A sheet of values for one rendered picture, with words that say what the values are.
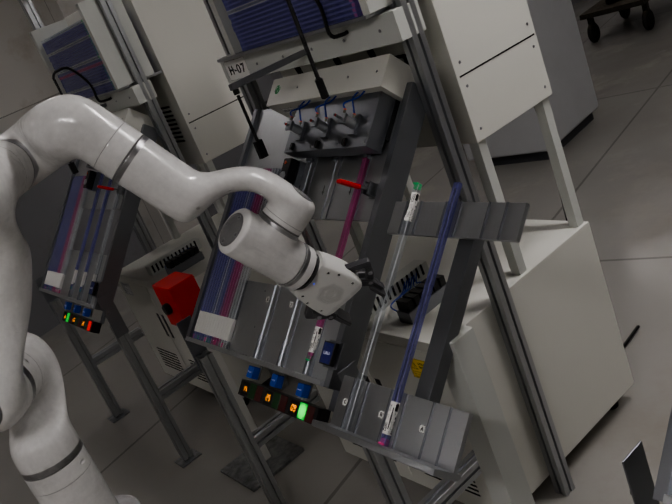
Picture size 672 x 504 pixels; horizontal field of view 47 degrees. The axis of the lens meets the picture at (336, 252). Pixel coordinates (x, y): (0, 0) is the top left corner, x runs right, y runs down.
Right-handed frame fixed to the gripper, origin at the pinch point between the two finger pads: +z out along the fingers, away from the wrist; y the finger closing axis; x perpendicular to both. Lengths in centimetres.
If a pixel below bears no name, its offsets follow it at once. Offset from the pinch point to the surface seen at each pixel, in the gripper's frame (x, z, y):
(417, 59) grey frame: 51, 1, 32
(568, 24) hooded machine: 314, 221, 63
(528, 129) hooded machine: 264, 220, 7
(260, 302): 42, 14, -39
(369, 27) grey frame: 59, -8, 29
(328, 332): 16.4, 14.8, -20.5
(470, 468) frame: -2, 62, -24
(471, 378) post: -11.7, 22.2, 4.4
